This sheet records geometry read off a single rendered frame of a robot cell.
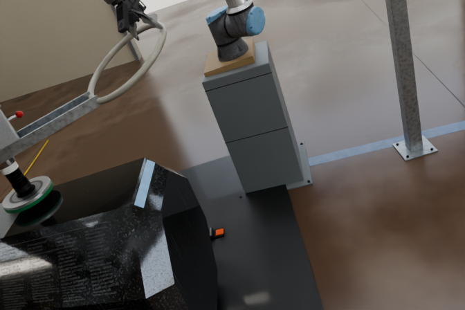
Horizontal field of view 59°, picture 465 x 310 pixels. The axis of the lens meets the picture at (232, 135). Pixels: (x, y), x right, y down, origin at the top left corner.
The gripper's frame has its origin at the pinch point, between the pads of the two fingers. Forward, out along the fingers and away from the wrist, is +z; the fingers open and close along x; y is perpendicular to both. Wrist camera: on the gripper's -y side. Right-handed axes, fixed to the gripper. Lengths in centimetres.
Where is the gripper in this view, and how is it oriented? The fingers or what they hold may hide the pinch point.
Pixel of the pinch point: (150, 35)
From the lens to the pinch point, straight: 184.0
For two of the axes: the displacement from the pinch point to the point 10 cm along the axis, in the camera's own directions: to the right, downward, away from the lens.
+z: 5.8, 5.6, 5.9
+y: 2.0, -8.0, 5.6
